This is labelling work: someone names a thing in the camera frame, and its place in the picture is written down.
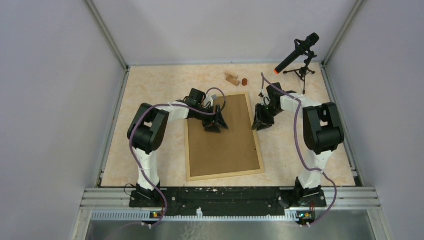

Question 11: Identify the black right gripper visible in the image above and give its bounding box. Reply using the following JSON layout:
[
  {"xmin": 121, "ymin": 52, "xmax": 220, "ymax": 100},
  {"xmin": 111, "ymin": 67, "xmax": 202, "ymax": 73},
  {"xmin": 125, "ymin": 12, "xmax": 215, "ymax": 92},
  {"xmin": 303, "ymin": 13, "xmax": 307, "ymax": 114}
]
[{"xmin": 252, "ymin": 103, "xmax": 284, "ymax": 132}]

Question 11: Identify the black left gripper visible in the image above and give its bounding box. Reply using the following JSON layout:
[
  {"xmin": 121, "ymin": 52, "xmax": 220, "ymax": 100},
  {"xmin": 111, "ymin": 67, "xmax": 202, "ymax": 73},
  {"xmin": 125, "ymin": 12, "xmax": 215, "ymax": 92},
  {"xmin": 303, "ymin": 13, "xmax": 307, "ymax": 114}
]
[{"xmin": 194, "ymin": 104, "xmax": 228, "ymax": 134}]

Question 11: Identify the brown cardboard backing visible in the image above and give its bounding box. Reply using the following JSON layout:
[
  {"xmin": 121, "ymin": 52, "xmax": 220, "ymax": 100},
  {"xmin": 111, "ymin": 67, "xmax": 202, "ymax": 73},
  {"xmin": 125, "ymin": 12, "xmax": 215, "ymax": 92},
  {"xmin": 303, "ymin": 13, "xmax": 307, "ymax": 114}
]
[{"xmin": 187, "ymin": 94, "xmax": 262, "ymax": 178}]

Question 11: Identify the light wooden picture frame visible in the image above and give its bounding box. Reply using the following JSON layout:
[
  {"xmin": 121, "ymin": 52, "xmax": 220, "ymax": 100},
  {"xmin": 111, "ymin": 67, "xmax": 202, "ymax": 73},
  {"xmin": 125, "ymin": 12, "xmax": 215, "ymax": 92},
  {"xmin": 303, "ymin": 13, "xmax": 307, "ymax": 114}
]
[{"xmin": 184, "ymin": 92, "xmax": 266, "ymax": 182}]

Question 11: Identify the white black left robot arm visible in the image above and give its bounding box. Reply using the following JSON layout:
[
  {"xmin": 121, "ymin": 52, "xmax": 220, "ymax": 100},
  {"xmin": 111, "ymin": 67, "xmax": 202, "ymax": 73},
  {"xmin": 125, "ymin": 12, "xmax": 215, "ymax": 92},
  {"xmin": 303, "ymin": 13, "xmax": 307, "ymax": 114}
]
[{"xmin": 127, "ymin": 88, "xmax": 229, "ymax": 208}]

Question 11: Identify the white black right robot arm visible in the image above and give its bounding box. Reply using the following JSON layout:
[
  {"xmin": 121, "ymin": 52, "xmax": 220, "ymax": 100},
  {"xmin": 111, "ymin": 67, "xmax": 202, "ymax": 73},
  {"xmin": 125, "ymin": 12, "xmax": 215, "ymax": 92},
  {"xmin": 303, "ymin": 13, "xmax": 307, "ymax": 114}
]
[{"xmin": 252, "ymin": 83, "xmax": 345, "ymax": 208}]

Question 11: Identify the upright wooden block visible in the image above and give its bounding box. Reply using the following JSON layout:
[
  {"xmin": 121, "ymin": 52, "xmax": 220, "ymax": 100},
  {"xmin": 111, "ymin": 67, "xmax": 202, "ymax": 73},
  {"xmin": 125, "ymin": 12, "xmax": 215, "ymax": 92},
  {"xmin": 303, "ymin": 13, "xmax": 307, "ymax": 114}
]
[{"xmin": 226, "ymin": 76, "xmax": 240, "ymax": 87}]

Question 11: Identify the flat wooden block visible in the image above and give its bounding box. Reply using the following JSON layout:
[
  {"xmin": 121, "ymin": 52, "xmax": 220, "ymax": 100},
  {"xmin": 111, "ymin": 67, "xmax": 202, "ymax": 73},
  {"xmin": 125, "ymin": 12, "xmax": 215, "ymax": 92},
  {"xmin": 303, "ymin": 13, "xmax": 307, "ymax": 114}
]
[{"xmin": 224, "ymin": 71, "xmax": 238, "ymax": 80}]

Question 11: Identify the black microphone tripod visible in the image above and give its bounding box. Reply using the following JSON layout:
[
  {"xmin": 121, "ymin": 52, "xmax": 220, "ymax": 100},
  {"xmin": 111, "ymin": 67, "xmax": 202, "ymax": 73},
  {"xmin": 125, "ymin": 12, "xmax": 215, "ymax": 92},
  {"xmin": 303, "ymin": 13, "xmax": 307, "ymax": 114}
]
[{"xmin": 283, "ymin": 51, "xmax": 317, "ymax": 95}]

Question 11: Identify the black microphone orange tip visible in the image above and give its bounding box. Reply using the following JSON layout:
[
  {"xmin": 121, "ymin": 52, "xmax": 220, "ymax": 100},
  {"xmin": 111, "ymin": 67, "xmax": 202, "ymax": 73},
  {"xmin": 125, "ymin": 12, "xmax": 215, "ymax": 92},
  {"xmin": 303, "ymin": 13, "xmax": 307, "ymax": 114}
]
[{"xmin": 274, "ymin": 32, "xmax": 320, "ymax": 75}]

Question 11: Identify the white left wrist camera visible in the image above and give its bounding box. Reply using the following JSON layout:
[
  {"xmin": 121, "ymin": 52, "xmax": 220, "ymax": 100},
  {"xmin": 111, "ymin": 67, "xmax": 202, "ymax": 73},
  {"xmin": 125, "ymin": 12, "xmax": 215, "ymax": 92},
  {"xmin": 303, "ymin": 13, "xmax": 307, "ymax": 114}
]
[{"xmin": 202, "ymin": 94, "xmax": 218, "ymax": 109}]

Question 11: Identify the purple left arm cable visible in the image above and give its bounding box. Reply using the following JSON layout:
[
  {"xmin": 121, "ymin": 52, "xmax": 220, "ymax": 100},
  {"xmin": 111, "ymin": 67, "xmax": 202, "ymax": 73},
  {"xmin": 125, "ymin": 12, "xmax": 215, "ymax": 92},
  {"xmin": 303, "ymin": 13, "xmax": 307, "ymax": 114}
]
[{"xmin": 128, "ymin": 87, "xmax": 227, "ymax": 229}]

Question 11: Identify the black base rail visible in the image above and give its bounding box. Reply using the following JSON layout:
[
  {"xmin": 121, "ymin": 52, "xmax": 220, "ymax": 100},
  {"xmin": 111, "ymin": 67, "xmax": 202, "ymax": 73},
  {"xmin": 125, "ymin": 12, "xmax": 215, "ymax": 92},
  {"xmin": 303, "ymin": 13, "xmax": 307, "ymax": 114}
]
[{"xmin": 129, "ymin": 187, "xmax": 327, "ymax": 217}]

